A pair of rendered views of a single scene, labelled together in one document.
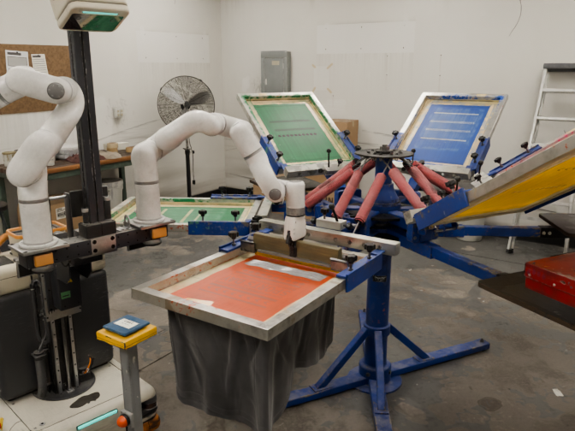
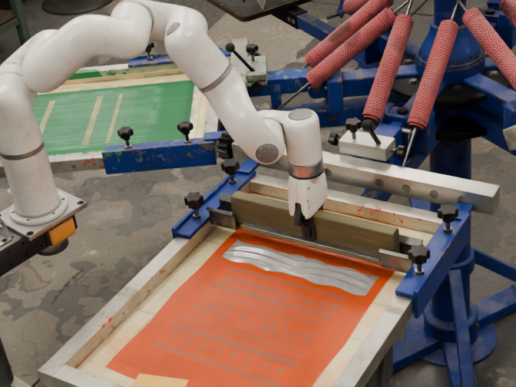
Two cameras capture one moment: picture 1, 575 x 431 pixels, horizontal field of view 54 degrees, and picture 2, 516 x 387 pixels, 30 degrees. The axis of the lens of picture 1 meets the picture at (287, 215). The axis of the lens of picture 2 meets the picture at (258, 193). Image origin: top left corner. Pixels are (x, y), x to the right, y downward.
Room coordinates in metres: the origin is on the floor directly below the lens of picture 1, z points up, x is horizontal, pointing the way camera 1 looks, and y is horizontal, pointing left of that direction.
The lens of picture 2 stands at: (0.40, 0.04, 2.25)
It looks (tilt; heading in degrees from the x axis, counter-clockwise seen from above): 33 degrees down; 1
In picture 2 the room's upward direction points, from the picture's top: 8 degrees counter-clockwise
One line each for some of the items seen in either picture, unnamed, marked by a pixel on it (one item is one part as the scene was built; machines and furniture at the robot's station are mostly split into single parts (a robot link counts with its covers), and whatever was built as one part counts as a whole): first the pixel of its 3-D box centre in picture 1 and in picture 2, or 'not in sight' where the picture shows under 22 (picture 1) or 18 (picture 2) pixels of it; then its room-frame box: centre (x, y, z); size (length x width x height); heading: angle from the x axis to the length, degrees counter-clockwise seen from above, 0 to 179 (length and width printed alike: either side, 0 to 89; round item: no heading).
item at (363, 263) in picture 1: (359, 270); (434, 261); (2.04, -0.28, 0.97); 0.30 x 0.05 x 0.07; 147
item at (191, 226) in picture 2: (245, 245); (216, 208); (2.35, 0.18, 0.97); 0.30 x 0.05 x 0.07; 147
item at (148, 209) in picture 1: (145, 200); (26, 177); (2.19, 0.57, 1.21); 0.16 x 0.13 x 0.15; 45
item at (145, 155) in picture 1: (145, 162); (13, 112); (2.19, 0.56, 1.37); 0.13 x 0.10 x 0.16; 178
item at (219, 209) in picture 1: (210, 197); (133, 84); (2.93, 0.41, 1.05); 1.08 x 0.61 x 0.23; 87
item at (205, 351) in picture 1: (216, 365); not in sight; (1.75, 0.25, 0.74); 0.45 x 0.03 x 0.43; 57
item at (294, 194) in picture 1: (286, 192); (284, 135); (2.17, 0.01, 1.25); 0.15 x 0.10 x 0.11; 88
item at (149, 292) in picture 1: (264, 275); (266, 296); (1.99, 0.08, 0.97); 0.79 x 0.58 x 0.04; 147
